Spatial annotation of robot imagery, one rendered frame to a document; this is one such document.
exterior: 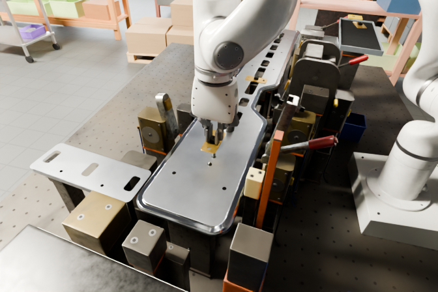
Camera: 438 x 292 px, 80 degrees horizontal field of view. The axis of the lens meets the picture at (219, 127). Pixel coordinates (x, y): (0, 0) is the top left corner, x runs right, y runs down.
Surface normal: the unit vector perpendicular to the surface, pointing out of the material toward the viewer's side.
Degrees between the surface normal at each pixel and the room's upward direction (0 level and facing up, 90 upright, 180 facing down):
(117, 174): 0
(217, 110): 93
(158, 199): 0
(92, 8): 90
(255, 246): 0
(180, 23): 90
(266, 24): 82
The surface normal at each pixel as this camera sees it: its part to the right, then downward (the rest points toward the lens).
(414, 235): -0.23, 0.59
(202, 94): -0.44, 0.55
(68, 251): 0.03, -0.79
